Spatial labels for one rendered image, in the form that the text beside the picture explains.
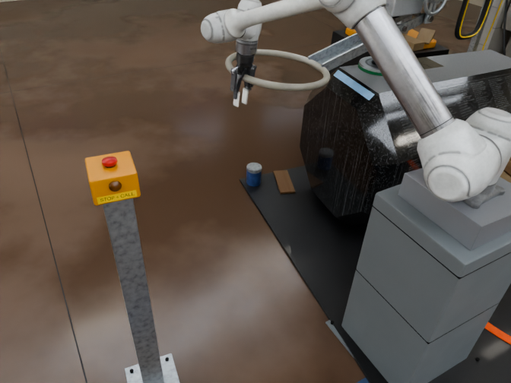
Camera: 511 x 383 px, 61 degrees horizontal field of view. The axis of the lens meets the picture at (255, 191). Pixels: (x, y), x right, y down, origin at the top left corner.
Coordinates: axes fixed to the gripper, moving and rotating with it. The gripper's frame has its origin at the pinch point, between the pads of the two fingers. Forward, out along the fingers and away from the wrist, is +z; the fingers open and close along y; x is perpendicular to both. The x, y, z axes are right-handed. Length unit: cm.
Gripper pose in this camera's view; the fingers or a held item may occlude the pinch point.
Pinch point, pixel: (240, 97)
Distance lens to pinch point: 196.1
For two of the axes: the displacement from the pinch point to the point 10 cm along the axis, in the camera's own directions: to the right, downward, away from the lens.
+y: 7.0, -3.4, 6.3
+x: -7.0, -4.8, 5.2
